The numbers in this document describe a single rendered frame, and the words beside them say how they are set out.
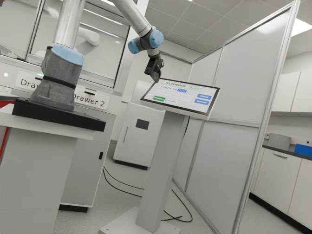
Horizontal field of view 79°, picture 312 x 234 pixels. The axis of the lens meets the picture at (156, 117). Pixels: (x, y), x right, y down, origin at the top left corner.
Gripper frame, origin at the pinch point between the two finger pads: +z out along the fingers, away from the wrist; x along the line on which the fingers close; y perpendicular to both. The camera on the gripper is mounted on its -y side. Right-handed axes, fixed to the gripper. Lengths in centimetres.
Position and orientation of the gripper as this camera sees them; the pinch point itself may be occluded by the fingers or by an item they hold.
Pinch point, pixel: (156, 81)
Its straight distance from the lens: 132.5
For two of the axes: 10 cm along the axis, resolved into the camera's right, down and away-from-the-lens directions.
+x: -8.8, -2.3, 4.0
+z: 1.3, 7.0, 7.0
